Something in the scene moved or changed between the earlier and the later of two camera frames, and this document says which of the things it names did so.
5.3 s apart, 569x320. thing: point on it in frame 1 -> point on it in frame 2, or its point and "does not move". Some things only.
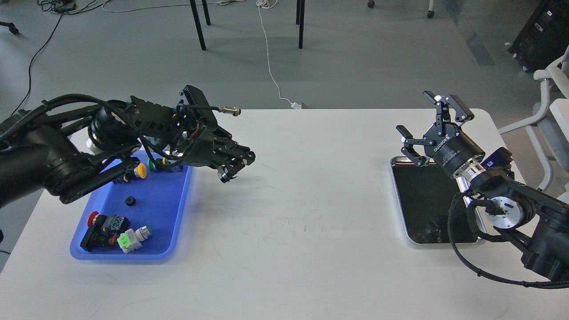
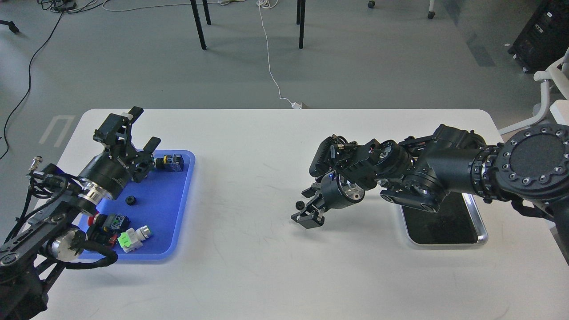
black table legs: x=300 y=19 does not move
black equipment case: x=545 y=36 does not move
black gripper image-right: x=447 y=144 -> x=337 y=192
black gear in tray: x=130 y=201 does not move
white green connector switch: x=130 y=240 does not move
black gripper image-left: x=208 y=143 -> x=120 y=162
